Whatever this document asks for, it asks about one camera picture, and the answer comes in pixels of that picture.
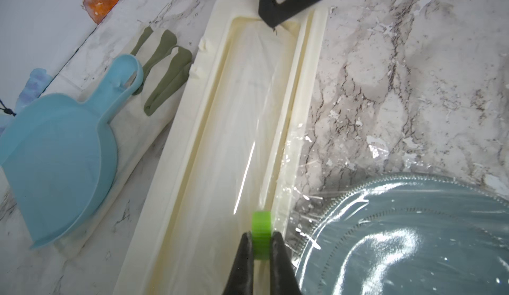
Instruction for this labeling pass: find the green slide cutter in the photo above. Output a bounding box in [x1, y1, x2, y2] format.
[251, 211, 272, 261]

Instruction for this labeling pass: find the cream plastic wrap dispenser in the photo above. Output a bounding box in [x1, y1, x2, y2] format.
[114, 0, 328, 294]

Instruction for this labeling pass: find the white green striped cloth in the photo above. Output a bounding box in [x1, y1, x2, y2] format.
[54, 25, 193, 259]

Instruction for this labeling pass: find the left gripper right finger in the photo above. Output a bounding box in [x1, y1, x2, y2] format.
[270, 231, 302, 295]

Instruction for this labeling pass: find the teal ceramic plate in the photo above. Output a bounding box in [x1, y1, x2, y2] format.
[294, 173, 508, 294]

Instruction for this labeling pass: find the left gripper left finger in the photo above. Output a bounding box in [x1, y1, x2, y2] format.
[222, 232, 254, 295]

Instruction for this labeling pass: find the clear plastic wrap sheet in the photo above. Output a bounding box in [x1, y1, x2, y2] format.
[273, 106, 508, 294]

